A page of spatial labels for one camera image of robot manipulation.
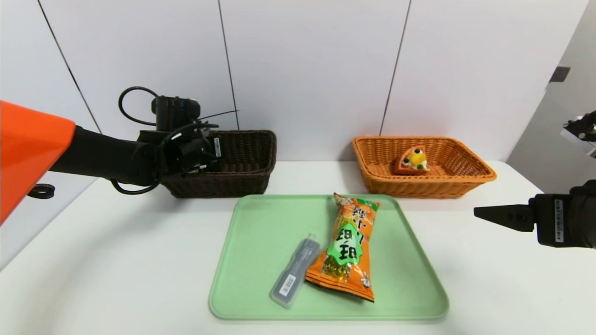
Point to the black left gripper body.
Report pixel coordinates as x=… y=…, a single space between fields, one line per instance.
x=217 y=148

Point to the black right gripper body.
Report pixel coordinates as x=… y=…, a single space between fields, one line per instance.
x=557 y=220

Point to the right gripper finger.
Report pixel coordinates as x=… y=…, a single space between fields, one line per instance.
x=514 y=217

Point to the toy cake slice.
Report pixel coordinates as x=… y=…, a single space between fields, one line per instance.
x=412 y=163

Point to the orange snack bag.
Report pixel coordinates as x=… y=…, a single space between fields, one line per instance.
x=347 y=246

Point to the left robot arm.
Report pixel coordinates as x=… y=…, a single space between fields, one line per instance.
x=102 y=158

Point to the dark brown wicker basket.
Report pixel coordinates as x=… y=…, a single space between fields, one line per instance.
x=247 y=177

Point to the orange wicker basket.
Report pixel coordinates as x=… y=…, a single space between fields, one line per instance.
x=419 y=186

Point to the light green plastic tray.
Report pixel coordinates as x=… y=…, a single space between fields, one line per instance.
x=260 y=242

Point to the grey translucent slim case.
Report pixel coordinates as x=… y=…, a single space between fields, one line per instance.
x=295 y=272

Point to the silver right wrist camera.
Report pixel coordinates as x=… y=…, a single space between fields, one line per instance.
x=582 y=139

